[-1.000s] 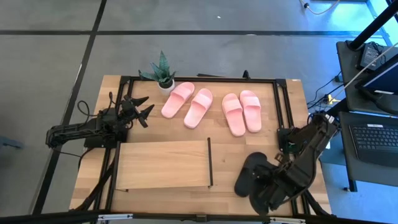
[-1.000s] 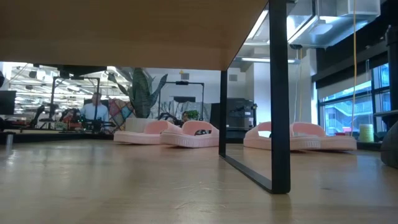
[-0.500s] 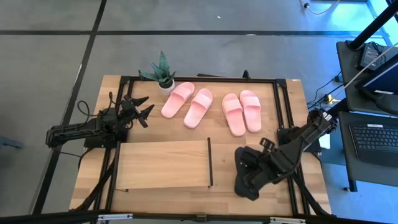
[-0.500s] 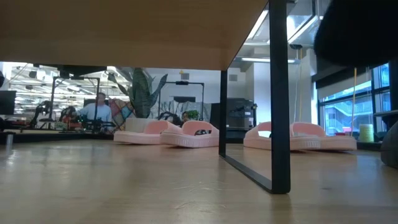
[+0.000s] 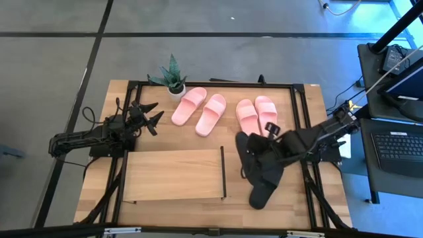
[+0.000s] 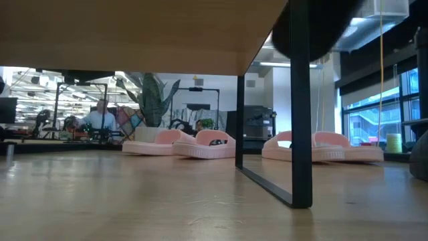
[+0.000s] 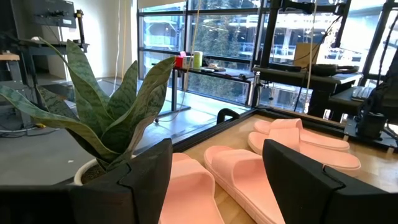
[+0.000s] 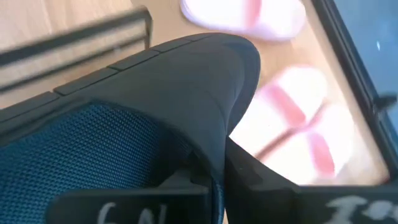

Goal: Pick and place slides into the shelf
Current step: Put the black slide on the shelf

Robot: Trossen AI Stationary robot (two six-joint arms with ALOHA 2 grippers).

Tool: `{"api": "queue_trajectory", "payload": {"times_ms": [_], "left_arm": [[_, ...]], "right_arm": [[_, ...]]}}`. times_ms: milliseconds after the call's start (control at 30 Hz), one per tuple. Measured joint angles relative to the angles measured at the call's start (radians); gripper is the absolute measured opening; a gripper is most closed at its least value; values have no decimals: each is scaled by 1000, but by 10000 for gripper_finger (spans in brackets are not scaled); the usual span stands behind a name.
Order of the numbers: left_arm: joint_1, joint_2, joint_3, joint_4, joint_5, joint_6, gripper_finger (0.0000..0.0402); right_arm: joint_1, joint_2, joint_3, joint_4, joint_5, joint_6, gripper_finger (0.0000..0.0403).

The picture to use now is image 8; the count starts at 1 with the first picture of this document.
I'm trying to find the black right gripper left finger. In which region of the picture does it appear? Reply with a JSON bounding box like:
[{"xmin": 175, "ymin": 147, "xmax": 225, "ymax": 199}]
[{"xmin": 46, "ymin": 185, "xmax": 213, "ymax": 224}]

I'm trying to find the wooden shelf with black legs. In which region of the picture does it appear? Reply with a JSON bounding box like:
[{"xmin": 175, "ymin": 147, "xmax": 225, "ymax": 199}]
[{"xmin": 0, "ymin": 6, "xmax": 154, "ymax": 96}]

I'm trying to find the black rubber slide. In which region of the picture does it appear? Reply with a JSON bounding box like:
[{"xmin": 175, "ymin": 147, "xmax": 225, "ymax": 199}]
[{"xmin": 0, "ymin": 32, "xmax": 262, "ymax": 224}]

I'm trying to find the black aluminium table frame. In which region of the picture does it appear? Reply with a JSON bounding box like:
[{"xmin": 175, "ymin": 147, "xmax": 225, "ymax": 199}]
[{"xmin": 310, "ymin": 0, "xmax": 398, "ymax": 180}]

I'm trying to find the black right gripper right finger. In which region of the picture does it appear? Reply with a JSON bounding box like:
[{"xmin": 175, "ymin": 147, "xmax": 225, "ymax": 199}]
[{"xmin": 224, "ymin": 136, "xmax": 398, "ymax": 224}]

